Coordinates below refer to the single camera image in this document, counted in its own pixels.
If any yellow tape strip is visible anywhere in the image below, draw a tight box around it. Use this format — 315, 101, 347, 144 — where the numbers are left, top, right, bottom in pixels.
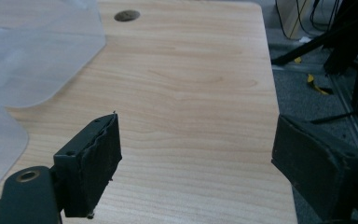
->
306, 73, 335, 96

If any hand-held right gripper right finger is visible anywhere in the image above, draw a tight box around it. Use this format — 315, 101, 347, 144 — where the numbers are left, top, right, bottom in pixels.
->
270, 114, 358, 221

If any aluminium floor rail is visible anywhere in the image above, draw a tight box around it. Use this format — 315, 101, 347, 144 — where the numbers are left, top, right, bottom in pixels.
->
328, 74, 358, 175

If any grey desk cable grommet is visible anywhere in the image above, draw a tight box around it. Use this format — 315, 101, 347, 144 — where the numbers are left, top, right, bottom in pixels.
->
114, 9, 141, 22

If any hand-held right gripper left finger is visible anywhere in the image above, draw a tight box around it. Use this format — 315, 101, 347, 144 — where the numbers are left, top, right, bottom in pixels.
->
52, 112, 123, 219

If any translucent plastic sheet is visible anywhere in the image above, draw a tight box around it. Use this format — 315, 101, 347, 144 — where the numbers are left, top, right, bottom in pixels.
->
0, 0, 107, 203

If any black tripod stand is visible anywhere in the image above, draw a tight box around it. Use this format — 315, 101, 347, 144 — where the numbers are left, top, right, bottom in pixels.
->
270, 0, 358, 123

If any thin black floor cable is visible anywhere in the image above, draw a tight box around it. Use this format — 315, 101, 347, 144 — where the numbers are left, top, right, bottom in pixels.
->
310, 106, 358, 125

